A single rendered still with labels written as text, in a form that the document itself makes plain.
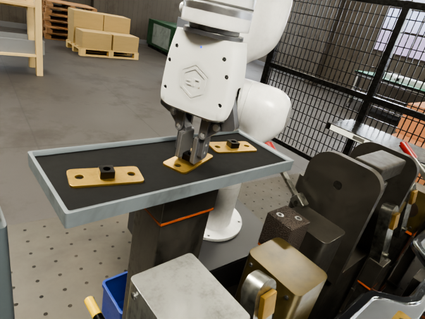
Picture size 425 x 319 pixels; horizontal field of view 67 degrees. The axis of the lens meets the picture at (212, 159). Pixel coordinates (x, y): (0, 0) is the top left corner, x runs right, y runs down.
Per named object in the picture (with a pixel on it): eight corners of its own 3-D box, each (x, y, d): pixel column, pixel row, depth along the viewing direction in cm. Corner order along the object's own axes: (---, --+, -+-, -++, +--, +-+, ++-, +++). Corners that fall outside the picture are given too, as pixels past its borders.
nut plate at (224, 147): (216, 154, 51) (218, 147, 51) (205, 143, 54) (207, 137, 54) (257, 152, 56) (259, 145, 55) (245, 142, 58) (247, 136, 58)
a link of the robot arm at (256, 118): (209, 150, 93) (228, 68, 81) (271, 170, 89) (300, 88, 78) (195, 168, 82) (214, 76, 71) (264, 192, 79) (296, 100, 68)
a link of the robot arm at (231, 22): (166, -8, 36) (163, 20, 38) (235, 7, 33) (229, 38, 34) (203, 1, 43) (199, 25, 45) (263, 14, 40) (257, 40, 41)
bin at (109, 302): (117, 345, 67) (121, 316, 63) (98, 309, 74) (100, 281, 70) (162, 321, 74) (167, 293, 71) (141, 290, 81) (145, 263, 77)
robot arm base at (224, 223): (165, 209, 95) (174, 155, 86) (212, 192, 107) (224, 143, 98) (206, 251, 83) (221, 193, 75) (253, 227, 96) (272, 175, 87)
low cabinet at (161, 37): (199, 52, 1035) (203, 28, 1004) (231, 66, 915) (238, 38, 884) (145, 45, 925) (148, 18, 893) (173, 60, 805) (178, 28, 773)
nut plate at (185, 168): (183, 175, 43) (185, 167, 42) (160, 164, 44) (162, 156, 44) (214, 157, 50) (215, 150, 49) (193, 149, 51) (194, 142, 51)
